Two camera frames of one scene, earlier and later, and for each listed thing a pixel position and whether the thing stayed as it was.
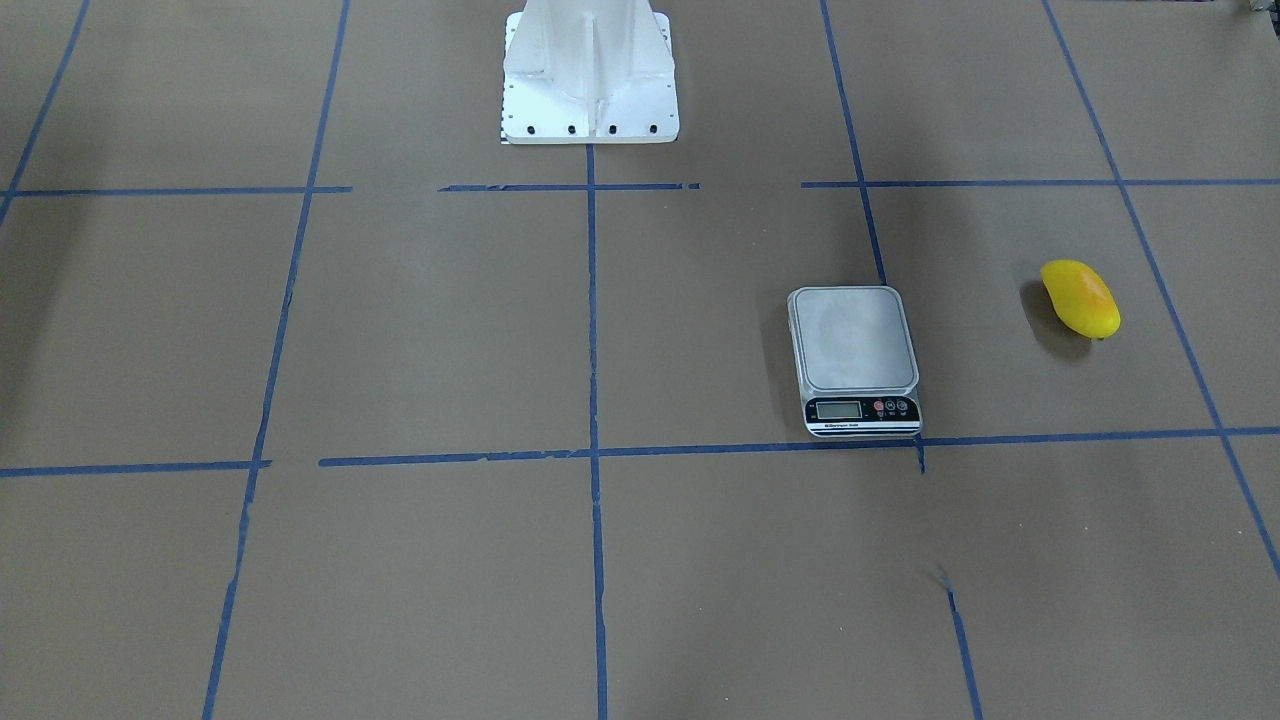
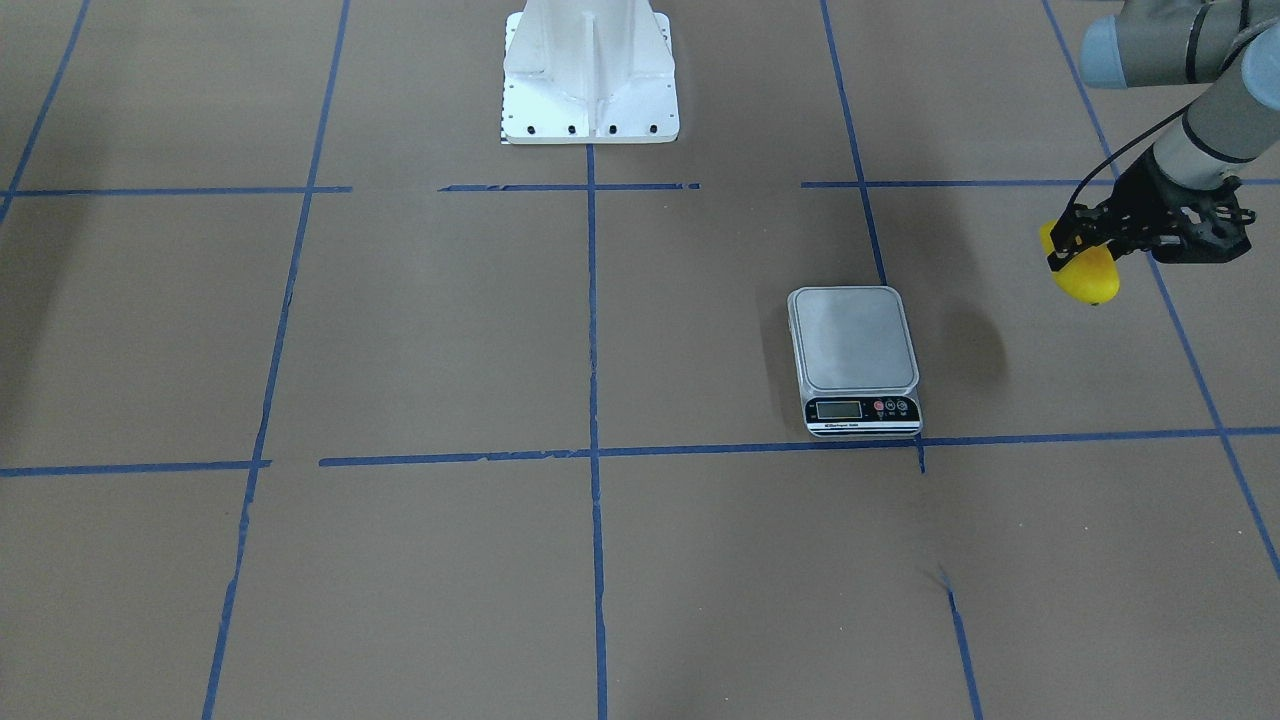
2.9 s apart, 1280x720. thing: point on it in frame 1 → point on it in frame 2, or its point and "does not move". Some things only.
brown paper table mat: [319, 401] does not move
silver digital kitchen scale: [856, 361] does not move
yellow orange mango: [1082, 298] → [1093, 278]
